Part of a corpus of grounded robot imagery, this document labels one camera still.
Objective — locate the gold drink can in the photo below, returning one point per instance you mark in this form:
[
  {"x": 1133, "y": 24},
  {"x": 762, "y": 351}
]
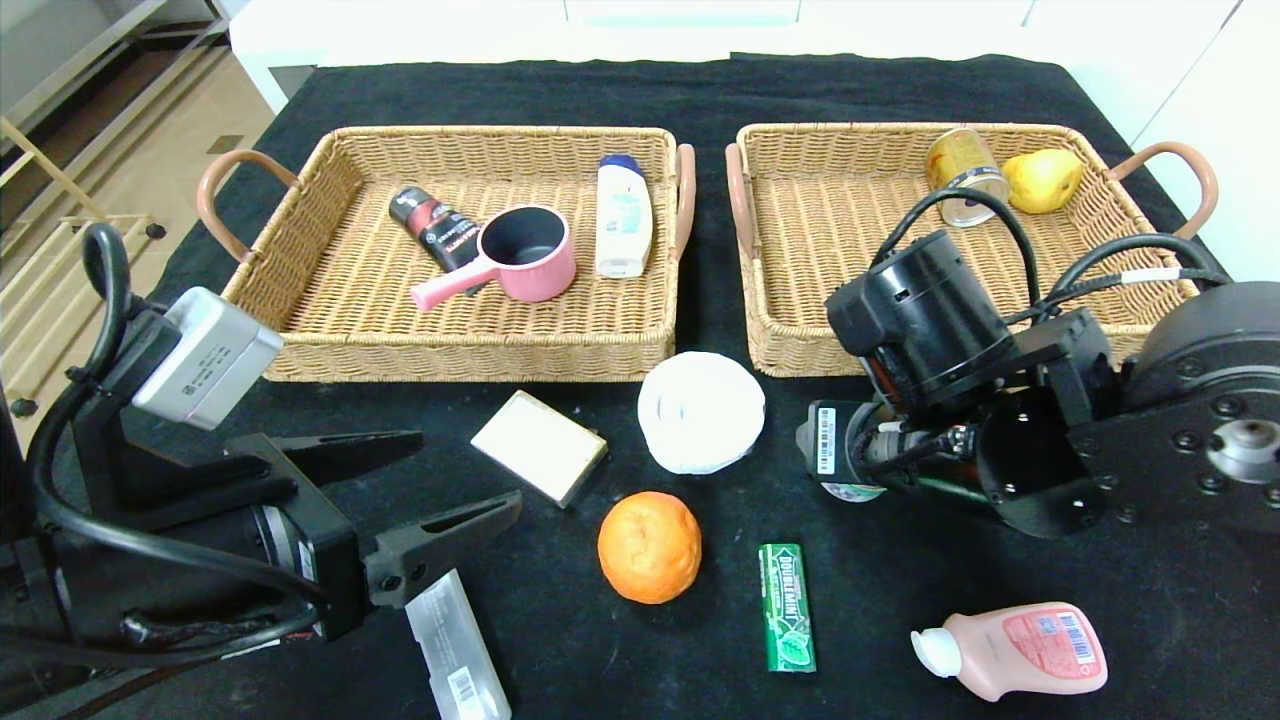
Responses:
[{"x": 960, "y": 160}]

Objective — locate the orange fruit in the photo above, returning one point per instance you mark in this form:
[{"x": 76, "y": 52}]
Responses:
[{"x": 650, "y": 548}]

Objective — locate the small pull-tab tin can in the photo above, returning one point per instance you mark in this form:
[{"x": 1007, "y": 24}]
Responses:
[{"x": 855, "y": 491}]

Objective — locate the translucent white toothbrush case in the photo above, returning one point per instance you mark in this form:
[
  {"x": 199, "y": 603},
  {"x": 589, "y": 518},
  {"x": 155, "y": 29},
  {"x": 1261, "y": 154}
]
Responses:
[{"x": 460, "y": 660}]

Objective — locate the pink saucepan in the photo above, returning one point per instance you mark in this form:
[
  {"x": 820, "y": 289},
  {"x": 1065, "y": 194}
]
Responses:
[{"x": 545, "y": 280}]

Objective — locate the white plastic bowl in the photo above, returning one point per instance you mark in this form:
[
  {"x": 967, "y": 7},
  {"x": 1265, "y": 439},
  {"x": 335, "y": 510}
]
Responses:
[{"x": 700, "y": 410}]

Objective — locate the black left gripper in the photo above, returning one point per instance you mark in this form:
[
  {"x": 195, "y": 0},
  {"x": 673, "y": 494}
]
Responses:
[{"x": 322, "y": 545}]

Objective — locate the cream rectangular box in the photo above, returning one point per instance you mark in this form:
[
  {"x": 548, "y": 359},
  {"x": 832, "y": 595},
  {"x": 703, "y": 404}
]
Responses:
[{"x": 540, "y": 445}]

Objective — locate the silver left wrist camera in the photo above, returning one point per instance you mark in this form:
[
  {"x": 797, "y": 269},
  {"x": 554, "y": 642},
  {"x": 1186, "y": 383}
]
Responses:
[{"x": 205, "y": 360}]

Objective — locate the pink bottle white cap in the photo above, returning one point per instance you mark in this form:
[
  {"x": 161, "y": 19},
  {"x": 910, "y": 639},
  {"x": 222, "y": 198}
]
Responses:
[{"x": 1010, "y": 650}]

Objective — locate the green chewing gum pack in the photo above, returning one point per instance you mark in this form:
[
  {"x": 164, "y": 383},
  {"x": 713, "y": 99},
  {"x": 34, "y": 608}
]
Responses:
[{"x": 785, "y": 605}]

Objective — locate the white bottle blue cap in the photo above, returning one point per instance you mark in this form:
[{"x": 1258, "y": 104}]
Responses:
[{"x": 624, "y": 220}]

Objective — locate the black tablecloth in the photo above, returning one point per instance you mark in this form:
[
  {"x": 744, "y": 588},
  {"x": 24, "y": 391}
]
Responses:
[{"x": 500, "y": 95}]

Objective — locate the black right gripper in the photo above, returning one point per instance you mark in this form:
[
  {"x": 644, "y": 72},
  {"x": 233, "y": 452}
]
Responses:
[{"x": 824, "y": 440}]

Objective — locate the black left camera bracket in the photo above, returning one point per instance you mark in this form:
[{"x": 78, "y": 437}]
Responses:
[{"x": 165, "y": 472}]

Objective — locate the wooden rack on wheels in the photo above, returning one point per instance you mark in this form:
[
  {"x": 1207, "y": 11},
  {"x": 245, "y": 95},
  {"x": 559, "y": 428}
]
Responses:
[{"x": 40, "y": 300}]

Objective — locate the black red tube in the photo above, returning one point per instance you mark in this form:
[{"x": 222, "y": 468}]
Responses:
[{"x": 435, "y": 230}]

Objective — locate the grey shelf unit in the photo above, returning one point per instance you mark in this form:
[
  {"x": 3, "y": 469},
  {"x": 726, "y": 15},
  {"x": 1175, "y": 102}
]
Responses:
[{"x": 60, "y": 50}]

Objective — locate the yellow pear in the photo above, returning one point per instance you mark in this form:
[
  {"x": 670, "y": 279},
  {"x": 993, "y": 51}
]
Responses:
[{"x": 1045, "y": 182}]

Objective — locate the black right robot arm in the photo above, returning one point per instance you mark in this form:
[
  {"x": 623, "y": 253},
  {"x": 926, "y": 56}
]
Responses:
[{"x": 1150, "y": 470}]

